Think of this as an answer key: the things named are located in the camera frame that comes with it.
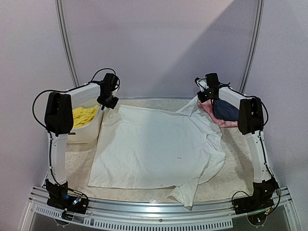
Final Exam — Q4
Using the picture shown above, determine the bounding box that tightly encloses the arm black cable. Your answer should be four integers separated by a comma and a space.
216, 81, 269, 130
32, 68, 121, 128

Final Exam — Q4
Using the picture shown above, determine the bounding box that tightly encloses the folded pink garment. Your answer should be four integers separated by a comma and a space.
198, 100, 238, 128

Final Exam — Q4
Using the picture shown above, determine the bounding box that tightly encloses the white t-shirt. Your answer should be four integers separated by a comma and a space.
88, 98, 226, 208

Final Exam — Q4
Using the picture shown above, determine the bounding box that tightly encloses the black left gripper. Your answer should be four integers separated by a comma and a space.
97, 92, 118, 109

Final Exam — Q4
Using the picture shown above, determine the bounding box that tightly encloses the right aluminium frame post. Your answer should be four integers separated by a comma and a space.
239, 0, 265, 93

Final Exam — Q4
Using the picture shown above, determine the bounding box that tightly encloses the yellow garment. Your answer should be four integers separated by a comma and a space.
72, 105, 98, 128

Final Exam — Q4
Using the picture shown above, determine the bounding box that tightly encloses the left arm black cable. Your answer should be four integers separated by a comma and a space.
32, 68, 121, 128

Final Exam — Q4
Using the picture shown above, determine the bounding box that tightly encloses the aluminium frame post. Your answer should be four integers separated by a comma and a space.
239, 0, 265, 93
55, 0, 80, 87

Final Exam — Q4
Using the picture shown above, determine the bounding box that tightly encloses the left aluminium frame post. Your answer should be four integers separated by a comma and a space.
55, 0, 80, 87

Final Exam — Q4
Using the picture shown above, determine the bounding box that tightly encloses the white plastic laundry basket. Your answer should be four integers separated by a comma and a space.
67, 84, 103, 144

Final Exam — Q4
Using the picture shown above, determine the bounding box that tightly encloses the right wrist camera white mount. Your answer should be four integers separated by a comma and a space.
194, 77, 209, 92

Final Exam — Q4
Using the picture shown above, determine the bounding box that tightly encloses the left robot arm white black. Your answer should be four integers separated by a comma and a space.
44, 72, 120, 209

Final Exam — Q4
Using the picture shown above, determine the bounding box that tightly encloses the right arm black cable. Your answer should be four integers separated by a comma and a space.
216, 81, 269, 130

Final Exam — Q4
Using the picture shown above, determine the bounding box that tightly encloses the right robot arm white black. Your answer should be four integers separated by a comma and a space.
194, 73, 279, 210

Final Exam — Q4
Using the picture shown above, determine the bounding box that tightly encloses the folded navy blue garment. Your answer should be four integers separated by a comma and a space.
212, 100, 239, 121

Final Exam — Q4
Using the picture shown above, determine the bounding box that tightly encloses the front aluminium rail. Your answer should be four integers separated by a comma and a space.
21, 186, 301, 231

